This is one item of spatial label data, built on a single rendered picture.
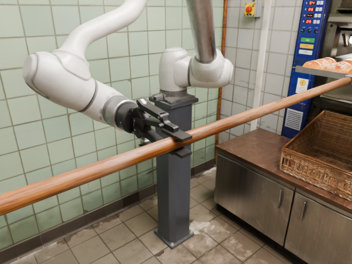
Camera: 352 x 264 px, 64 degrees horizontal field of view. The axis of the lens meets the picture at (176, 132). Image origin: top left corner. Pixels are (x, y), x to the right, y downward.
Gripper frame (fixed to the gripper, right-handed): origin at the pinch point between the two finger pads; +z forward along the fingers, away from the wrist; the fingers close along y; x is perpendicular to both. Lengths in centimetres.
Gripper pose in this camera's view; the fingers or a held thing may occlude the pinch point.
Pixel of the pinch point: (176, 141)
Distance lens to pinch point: 61.6
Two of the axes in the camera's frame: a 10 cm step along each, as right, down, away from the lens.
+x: -7.7, 2.6, -5.9
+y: 0.0, 9.2, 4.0
